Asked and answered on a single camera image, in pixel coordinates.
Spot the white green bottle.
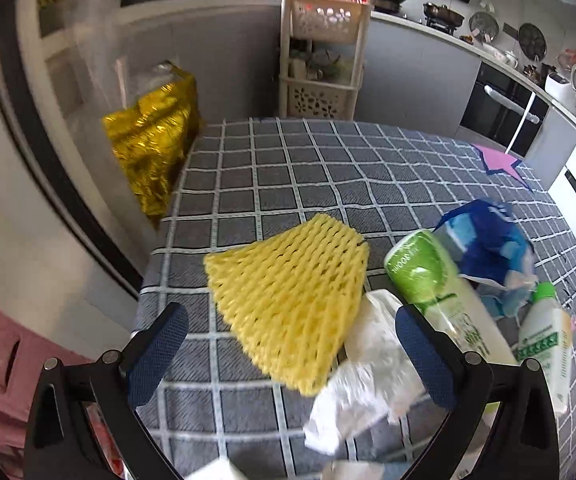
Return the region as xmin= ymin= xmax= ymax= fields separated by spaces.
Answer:
xmin=514 ymin=282 xmax=573 ymax=416

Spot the grey checked tablecloth with stars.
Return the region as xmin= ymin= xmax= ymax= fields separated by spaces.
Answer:
xmin=136 ymin=119 xmax=576 ymax=479

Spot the white crumpled tissue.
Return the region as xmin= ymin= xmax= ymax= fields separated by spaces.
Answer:
xmin=303 ymin=289 xmax=425 ymax=455

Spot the blue plastic wrapper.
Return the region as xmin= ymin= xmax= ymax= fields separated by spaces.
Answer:
xmin=433 ymin=198 xmax=538 ymax=320

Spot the green white lotion tube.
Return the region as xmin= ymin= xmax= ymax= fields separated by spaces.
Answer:
xmin=383 ymin=230 xmax=517 ymax=365

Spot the yellow foam net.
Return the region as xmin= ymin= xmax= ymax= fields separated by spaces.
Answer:
xmin=203 ymin=214 xmax=369 ymax=396

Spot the gold foil bag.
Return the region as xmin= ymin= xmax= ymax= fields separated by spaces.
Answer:
xmin=101 ymin=61 xmax=203 ymax=226

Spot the black built-in oven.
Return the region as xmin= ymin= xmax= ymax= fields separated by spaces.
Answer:
xmin=460 ymin=63 xmax=550 ymax=156

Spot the white mop pole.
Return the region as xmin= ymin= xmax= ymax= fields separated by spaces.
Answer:
xmin=505 ymin=92 xmax=535 ymax=154

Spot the hanging round black pan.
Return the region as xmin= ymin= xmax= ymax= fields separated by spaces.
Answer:
xmin=518 ymin=23 xmax=547 ymax=62

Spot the dark cooking pot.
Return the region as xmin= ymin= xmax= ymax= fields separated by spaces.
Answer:
xmin=422 ymin=2 xmax=465 ymax=28

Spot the beige plastic storage rack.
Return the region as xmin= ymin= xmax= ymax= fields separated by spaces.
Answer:
xmin=278 ymin=0 xmax=371 ymax=120

